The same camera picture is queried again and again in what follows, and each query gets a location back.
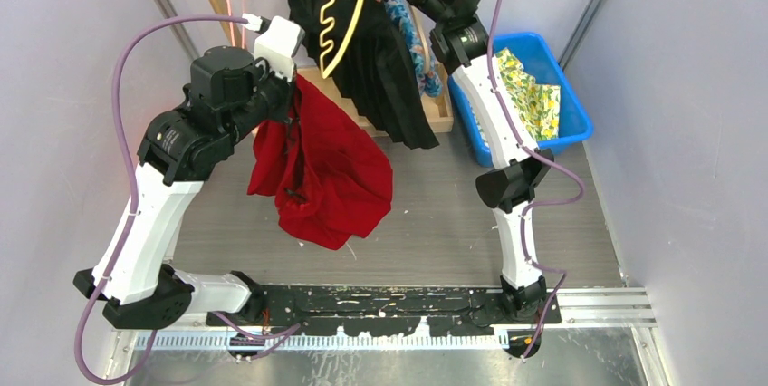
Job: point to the black skirt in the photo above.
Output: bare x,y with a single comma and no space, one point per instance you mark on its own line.
386,50

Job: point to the aluminium rail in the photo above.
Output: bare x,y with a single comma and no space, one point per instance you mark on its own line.
586,308

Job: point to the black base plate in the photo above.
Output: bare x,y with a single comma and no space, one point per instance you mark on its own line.
384,311

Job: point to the blue plastic bin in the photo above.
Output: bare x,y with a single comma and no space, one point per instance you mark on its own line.
538,60

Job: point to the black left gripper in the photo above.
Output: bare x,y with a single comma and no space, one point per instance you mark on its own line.
287,91

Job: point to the red pleated skirt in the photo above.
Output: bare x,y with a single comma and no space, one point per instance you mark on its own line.
328,178

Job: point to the wooden clothes rack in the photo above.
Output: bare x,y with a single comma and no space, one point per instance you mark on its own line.
337,85

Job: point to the lemon print skirt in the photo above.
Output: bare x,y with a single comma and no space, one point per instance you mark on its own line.
538,104

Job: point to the beige wooden hanger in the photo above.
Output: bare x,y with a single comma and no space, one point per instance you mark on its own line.
428,67

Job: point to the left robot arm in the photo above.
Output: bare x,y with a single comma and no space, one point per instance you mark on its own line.
230,92

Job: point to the blue floral skirt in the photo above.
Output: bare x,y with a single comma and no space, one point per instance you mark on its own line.
401,14

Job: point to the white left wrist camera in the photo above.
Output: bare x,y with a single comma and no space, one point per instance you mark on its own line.
278,42

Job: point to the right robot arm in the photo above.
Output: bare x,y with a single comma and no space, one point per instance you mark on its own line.
461,43

